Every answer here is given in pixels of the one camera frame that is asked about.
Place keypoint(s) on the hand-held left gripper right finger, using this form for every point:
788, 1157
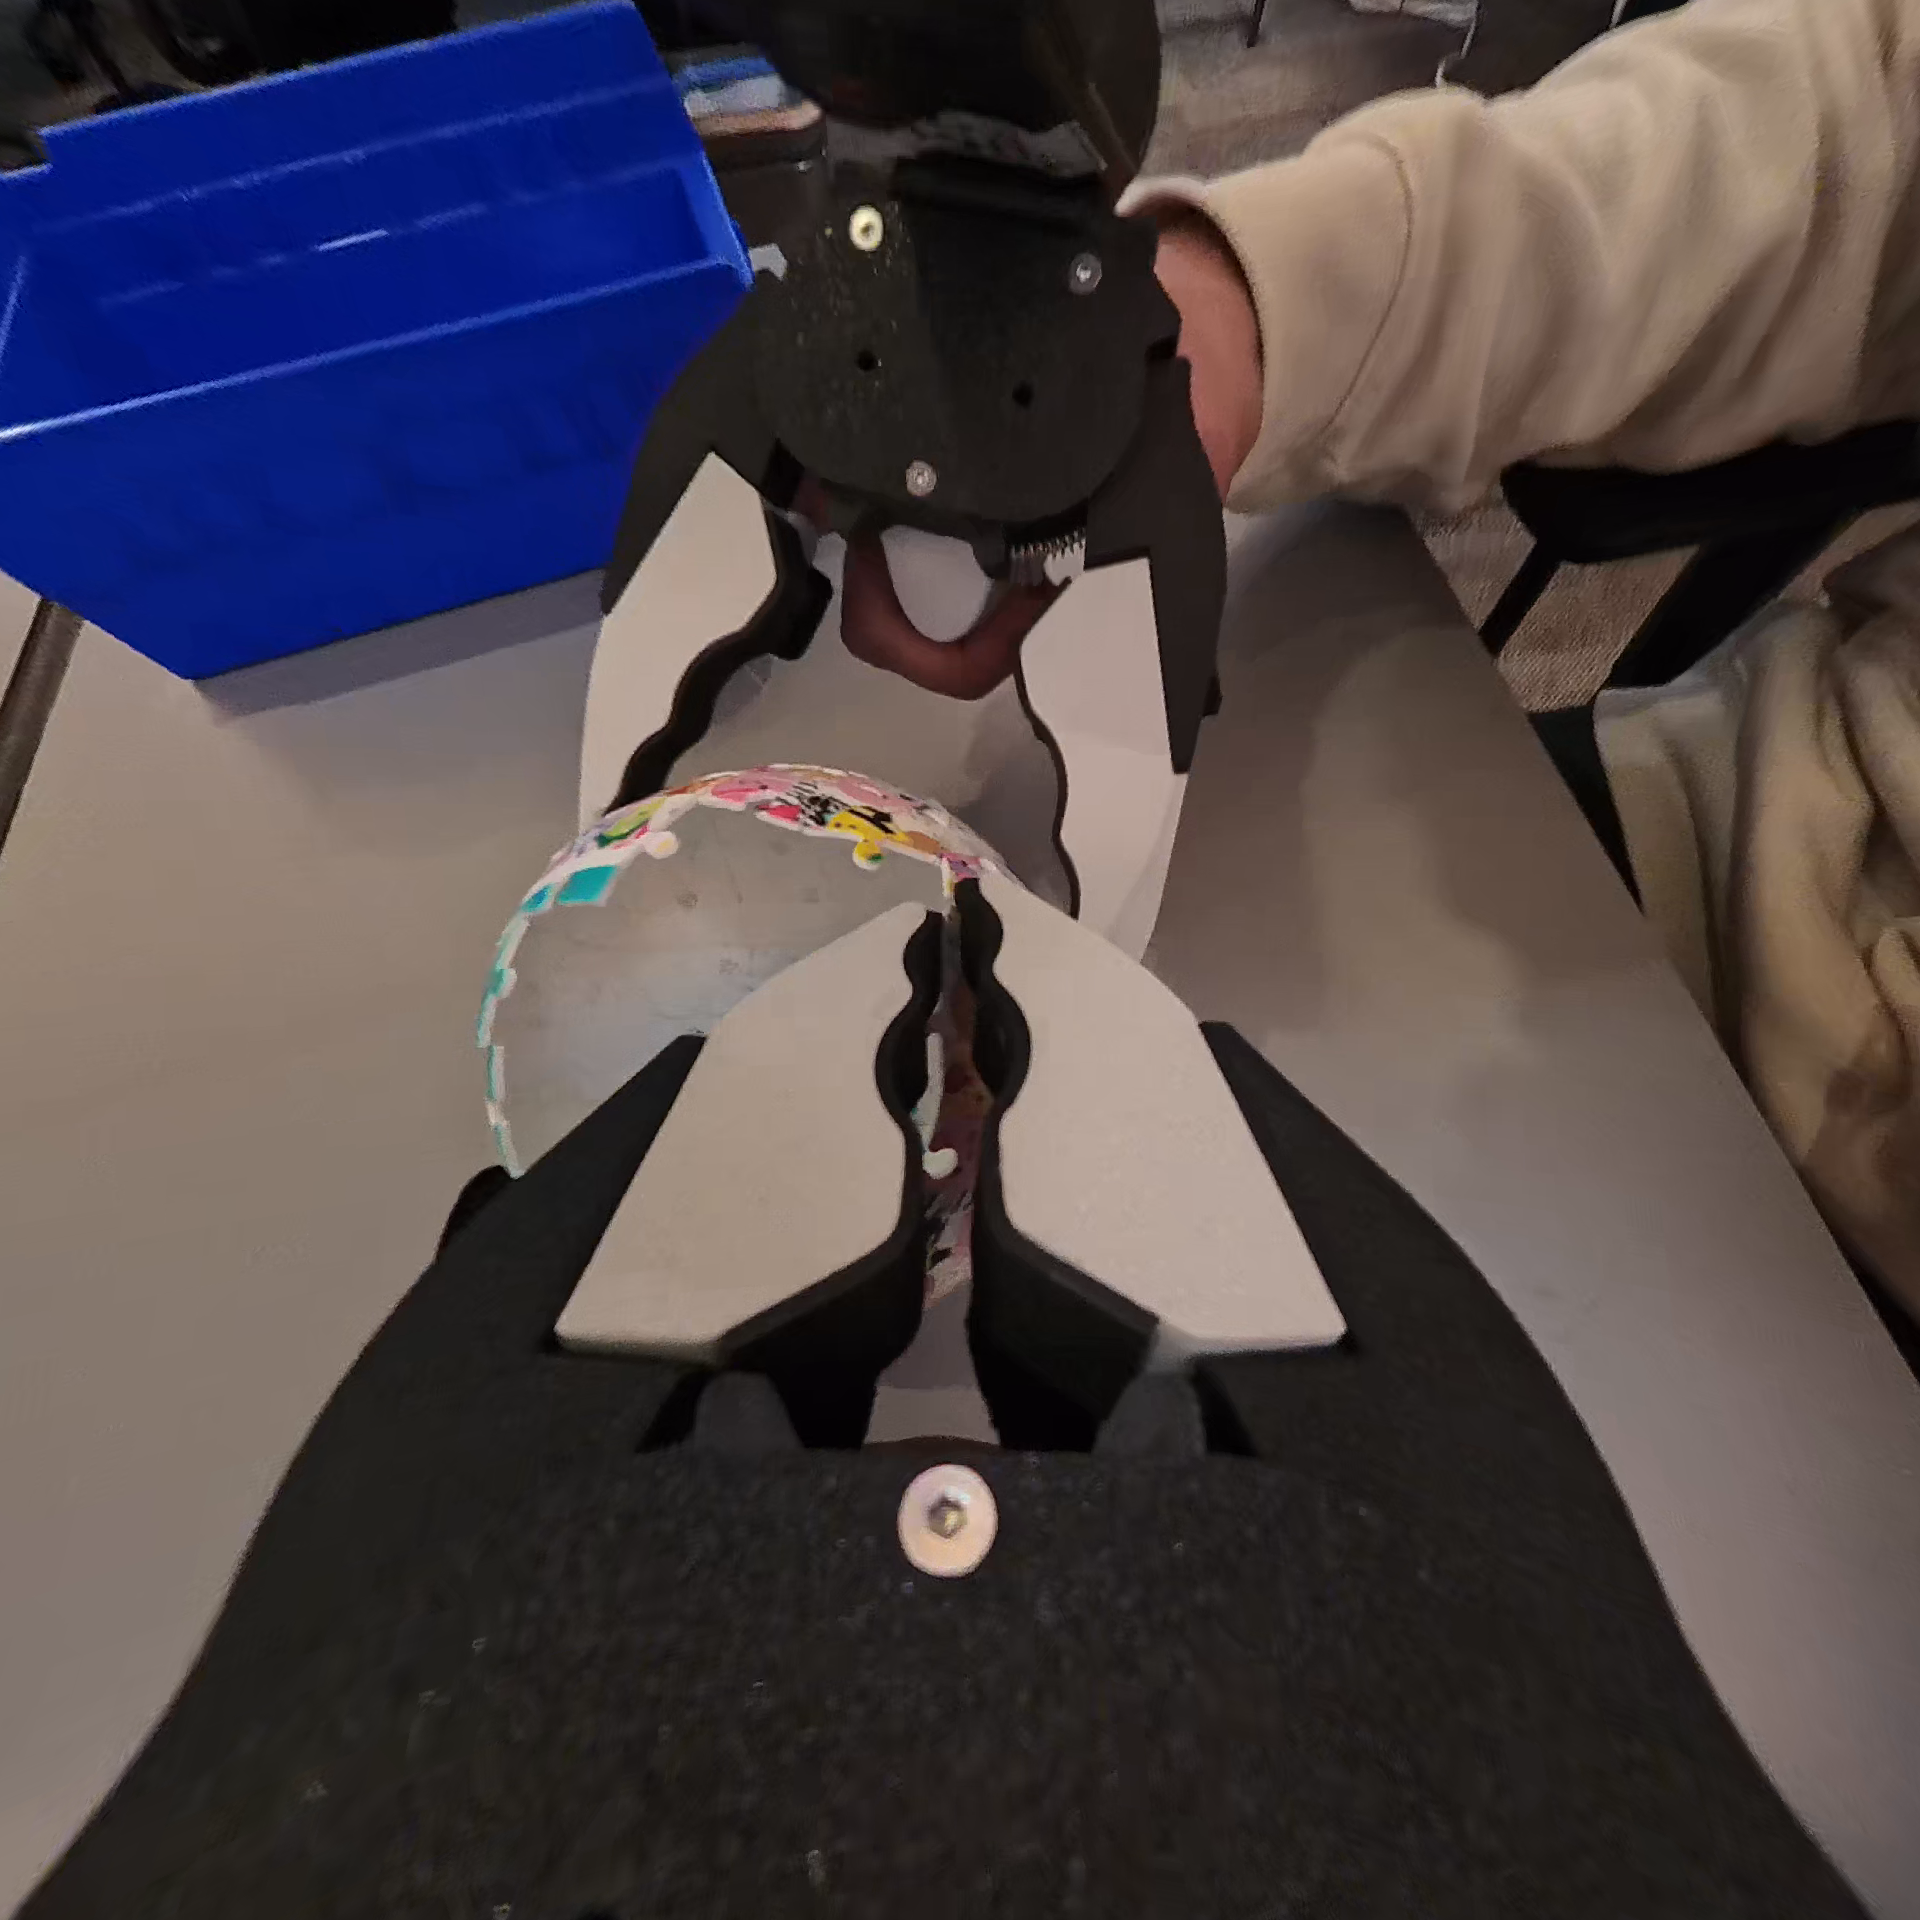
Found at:
1155, 1185

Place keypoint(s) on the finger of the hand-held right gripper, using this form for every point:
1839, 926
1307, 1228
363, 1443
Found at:
1118, 720
682, 615

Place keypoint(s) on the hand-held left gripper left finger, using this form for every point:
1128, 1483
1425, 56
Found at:
734, 1185

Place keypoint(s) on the colourful puzzle ball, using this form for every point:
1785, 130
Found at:
674, 975

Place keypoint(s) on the blue plastic bin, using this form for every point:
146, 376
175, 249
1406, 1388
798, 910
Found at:
301, 450

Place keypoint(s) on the person's right forearm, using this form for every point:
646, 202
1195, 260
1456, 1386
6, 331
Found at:
1574, 241

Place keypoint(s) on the person's right hand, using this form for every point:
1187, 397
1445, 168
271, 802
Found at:
1214, 360

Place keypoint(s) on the black office chair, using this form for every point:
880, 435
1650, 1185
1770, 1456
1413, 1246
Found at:
1724, 510

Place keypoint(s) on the person's cream sweatshirt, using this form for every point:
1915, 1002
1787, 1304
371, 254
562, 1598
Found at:
1800, 901

